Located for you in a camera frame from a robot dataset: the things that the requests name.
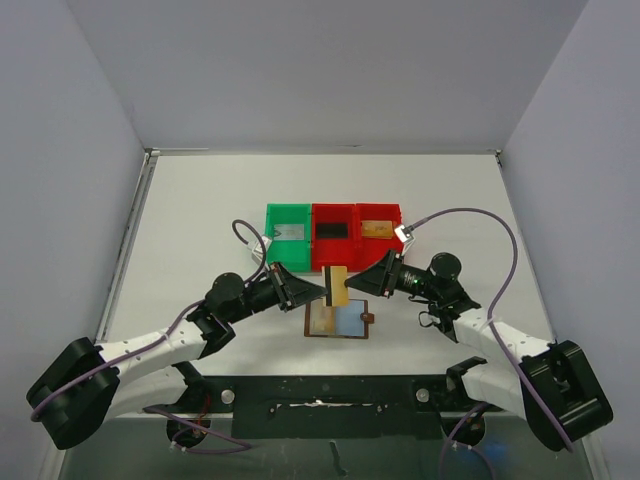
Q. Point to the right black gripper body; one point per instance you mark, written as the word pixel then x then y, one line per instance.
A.
pixel 391 273

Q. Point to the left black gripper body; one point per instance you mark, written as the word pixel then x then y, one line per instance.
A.
pixel 267 292

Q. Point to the gold card with black stripe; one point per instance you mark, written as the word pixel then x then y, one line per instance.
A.
pixel 334 278

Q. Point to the brown leather card holder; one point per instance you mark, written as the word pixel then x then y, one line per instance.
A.
pixel 352 321

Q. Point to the gold card with grey stripe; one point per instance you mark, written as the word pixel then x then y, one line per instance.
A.
pixel 377 229

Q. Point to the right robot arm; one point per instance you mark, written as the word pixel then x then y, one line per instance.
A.
pixel 550 385

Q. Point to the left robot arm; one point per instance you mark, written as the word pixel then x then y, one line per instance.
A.
pixel 73 396

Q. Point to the silver card in green bin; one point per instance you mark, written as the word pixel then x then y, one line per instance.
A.
pixel 289 232

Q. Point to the black card in red bin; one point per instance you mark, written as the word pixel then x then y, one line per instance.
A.
pixel 332 230

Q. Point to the green plastic bin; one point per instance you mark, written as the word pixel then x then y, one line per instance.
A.
pixel 294 255

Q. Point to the right red plastic bin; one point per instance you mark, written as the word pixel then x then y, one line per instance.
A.
pixel 370 251

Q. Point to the red plastic bin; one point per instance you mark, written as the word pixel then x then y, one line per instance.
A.
pixel 370 251
pixel 333 252

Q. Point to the middle red plastic bin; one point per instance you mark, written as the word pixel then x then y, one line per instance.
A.
pixel 333 252

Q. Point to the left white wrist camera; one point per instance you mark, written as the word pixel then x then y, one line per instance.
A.
pixel 258 248

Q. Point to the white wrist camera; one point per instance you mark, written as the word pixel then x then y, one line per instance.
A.
pixel 258 248
pixel 405 236

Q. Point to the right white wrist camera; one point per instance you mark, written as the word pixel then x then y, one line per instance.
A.
pixel 405 236

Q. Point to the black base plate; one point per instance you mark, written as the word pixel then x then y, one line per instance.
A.
pixel 326 407

